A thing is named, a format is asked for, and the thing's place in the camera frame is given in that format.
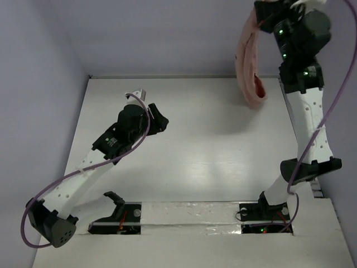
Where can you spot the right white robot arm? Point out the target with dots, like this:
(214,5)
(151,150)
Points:
(300,35)

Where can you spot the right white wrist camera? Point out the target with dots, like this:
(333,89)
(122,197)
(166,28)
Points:
(312,3)

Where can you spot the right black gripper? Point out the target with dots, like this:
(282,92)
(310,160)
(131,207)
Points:
(271,11)

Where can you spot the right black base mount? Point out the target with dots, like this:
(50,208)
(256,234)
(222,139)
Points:
(260,217)

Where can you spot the pink printed t shirt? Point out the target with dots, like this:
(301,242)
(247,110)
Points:
(246,63)

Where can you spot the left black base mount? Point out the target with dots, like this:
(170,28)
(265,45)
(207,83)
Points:
(123,219)

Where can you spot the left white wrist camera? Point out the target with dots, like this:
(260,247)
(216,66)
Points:
(139,93)

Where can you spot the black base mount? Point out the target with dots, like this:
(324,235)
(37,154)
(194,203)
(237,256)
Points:
(260,217)
(123,219)

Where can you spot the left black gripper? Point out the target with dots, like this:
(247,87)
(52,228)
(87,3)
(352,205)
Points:
(158,123)

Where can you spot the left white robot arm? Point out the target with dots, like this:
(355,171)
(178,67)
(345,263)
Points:
(52,211)

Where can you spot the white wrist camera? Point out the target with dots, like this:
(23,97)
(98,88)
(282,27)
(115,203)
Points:
(139,93)
(312,3)

